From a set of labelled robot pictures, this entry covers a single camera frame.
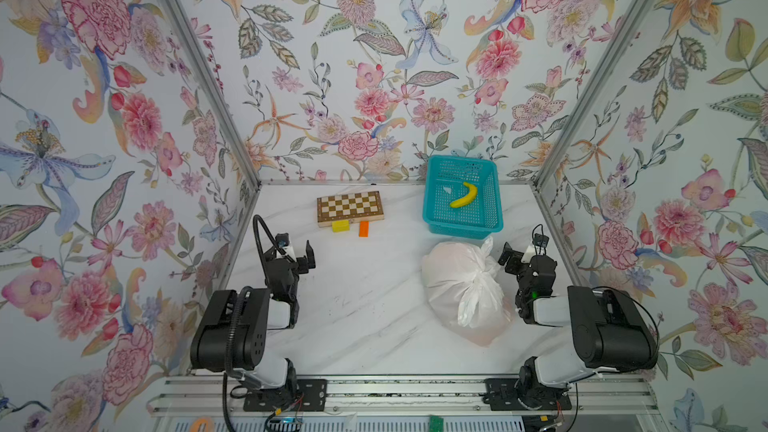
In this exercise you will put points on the yellow block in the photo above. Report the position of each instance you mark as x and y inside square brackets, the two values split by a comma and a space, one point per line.
[340, 226]

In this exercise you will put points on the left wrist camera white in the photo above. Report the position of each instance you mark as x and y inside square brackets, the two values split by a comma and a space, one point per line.
[285, 249]

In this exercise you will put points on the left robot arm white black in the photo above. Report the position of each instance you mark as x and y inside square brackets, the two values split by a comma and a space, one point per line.
[231, 337]

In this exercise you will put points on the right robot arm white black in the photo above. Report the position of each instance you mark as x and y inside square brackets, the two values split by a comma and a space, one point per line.
[607, 330]

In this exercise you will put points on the orange block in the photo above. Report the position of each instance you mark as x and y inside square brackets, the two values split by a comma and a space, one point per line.
[364, 229]

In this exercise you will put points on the yellow banana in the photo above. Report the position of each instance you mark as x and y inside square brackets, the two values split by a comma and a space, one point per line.
[470, 195]

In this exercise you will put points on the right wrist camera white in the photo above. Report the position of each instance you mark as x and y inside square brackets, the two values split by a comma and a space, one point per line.
[530, 252]

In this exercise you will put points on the white plastic bag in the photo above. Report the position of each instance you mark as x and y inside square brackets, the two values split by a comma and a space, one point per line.
[461, 288]

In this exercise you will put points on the wooden chessboard box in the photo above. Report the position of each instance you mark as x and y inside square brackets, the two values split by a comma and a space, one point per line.
[352, 207]

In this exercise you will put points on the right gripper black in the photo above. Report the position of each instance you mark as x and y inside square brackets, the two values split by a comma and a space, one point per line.
[522, 266]

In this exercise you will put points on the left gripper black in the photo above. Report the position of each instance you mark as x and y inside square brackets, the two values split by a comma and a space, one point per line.
[288, 263]

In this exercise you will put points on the teal plastic basket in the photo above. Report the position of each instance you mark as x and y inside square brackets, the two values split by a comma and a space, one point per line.
[444, 183]

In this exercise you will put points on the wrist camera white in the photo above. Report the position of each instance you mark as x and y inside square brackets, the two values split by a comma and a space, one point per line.
[285, 249]
[530, 252]

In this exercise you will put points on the green circuit board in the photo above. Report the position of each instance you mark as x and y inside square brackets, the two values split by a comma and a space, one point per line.
[436, 424]

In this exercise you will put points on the orange ring object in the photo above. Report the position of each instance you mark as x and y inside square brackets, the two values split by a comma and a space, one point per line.
[203, 424]

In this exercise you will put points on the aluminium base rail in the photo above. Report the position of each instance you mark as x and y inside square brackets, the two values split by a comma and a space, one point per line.
[453, 395]

